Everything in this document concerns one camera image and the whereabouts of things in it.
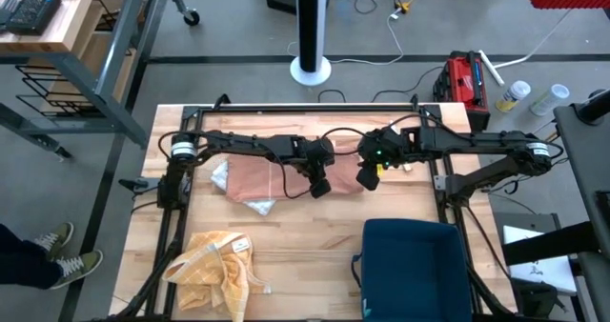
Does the pink towel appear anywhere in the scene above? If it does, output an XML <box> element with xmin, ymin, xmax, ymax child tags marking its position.
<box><xmin>225</xmin><ymin>151</ymin><xmax>366</xmax><ymax>204</ymax></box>

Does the yellow checked towel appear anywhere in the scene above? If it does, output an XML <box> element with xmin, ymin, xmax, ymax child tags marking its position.
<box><xmin>160</xmin><ymin>230</ymin><xmax>274</xmax><ymax>322</ymax></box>

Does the wooden stick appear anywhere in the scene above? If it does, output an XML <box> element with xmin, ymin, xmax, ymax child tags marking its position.
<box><xmin>389</xmin><ymin>119</ymin><xmax>414</xmax><ymax>172</ymax></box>

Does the red tool case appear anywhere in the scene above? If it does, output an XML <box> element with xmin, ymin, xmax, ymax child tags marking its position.
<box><xmin>432</xmin><ymin>50</ymin><xmax>492</xmax><ymax>133</ymax></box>

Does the navy fabric bin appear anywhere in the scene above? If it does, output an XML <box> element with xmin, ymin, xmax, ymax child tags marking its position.
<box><xmin>351</xmin><ymin>217</ymin><xmax>474</xmax><ymax>322</ymax></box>

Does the black white pole stand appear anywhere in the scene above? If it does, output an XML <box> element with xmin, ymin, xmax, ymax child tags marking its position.
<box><xmin>289</xmin><ymin>0</ymin><xmax>333</xmax><ymax>88</ymax></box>

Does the white plastic tube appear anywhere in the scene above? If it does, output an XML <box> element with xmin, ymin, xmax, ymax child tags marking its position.
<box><xmin>478</xmin><ymin>49</ymin><xmax>506</xmax><ymax>88</ymax></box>

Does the white canister yellow label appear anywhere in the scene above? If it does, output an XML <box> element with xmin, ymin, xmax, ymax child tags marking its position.
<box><xmin>494</xmin><ymin>79</ymin><xmax>532</xmax><ymax>114</ymax></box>

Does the white canister green label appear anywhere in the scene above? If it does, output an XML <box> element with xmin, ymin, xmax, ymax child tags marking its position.
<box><xmin>528</xmin><ymin>83</ymin><xmax>571</xmax><ymax>118</ymax></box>

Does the black clamp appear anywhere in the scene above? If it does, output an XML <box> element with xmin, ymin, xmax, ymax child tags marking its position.
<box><xmin>117</xmin><ymin>177</ymin><xmax>150</xmax><ymax>192</ymax></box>

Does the white paper sheet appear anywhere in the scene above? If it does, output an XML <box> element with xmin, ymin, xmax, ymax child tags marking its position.
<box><xmin>502</xmin><ymin>224</ymin><xmax>579</xmax><ymax>295</ymax></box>

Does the grey side table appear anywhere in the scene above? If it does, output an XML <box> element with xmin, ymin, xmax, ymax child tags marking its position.
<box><xmin>502</xmin><ymin>87</ymin><xmax>610</xmax><ymax>322</ymax></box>

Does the black bag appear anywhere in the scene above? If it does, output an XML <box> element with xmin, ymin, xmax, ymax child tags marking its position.
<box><xmin>513</xmin><ymin>278</ymin><xmax>569</xmax><ymax>321</ymax></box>

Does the wooden side desk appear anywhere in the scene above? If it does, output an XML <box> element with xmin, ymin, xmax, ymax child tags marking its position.
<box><xmin>13</xmin><ymin>0</ymin><xmax>137</xmax><ymax>119</ymax></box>

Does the person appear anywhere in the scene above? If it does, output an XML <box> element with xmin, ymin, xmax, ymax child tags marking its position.
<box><xmin>0</xmin><ymin>220</ymin><xmax>104</xmax><ymax>292</ymax></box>

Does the black keyboard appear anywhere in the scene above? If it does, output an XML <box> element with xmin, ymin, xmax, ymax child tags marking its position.
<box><xmin>3</xmin><ymin>0</ymin><xmax>62</xmax><ymax>36</ymax></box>

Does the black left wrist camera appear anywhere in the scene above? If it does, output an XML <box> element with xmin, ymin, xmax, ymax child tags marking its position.
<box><xmin>309</xmin><ymin>178</ymin><xmax>333</xmax><ymax>200</ymax></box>

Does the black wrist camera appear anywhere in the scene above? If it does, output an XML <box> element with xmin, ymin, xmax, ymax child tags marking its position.
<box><xmin>356</xmin><ymin>164</ymin><xmax>381</xmax><ymax>192</ymax></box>
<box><xmin>309</xmin><ymin>178</ymin><xmax>333</xmax><ymax>200</ymax></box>

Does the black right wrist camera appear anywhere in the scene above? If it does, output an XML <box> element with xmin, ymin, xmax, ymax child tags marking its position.
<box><xmin>356</xmin><ymin>164</ymin><xmax>381</xmax><ymax>192</ymax></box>

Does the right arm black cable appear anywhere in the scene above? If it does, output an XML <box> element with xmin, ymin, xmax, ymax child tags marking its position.
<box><xmin>319</xmin><ymin>113</ymin><xmax>461</xmax><ymax>143</ymax></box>

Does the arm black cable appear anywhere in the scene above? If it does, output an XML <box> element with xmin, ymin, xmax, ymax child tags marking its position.
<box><xmin>256</xmin><ymin>143</ymin><xmax>314</xmax><ymax>200</ymax></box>
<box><xmin>319</xmin><ymin>113</ymin><xmax>461</xmax><ymax>143</ymax></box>

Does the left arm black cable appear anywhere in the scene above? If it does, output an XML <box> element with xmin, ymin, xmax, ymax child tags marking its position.
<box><xmin>256</xmin><ymin>143</ymin><xmax>314</xmax><ymax>200</ymax></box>

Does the black floor cable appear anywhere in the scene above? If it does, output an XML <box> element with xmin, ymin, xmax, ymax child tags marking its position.
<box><xmin>371</xmin><ymin>65</ymin><xmax>445</xmax><ymax>104</ymax></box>
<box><xmin>316</xmin><ymin>89</ymin><xmax>349</xmax><ymax>105</ymax></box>

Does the white floor cable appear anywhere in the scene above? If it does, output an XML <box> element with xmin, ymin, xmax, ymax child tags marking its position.
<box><xmin>492</xmin><ymin>8</ymin><xmax>573</xmax><ymax>71</ymax></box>
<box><xmin>285</xmin><ymin>7</ymin><xmax>406</xmax><ymax>67</ymax></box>

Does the wooden workbench grey frame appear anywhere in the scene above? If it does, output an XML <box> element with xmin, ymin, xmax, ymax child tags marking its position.
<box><xmin>0</xmin><ymin>0</ymin><xmax>201</xmax><ymax>161</ymax></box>

